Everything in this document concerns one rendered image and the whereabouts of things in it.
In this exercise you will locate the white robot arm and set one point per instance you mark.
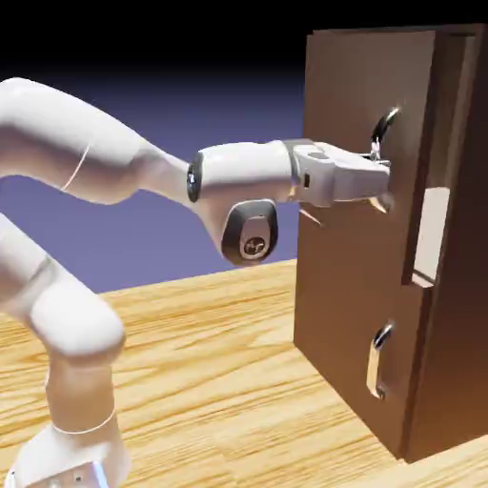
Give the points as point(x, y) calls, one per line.
point(244, 167)

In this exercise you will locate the brown cabinet door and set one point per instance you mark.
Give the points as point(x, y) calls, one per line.
point(335, 305)
point(354, 84)

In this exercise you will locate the brown wooden cabinet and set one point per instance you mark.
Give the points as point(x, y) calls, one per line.
point(461, 267)

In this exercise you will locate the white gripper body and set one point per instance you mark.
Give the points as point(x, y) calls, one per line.
point(358, 177)

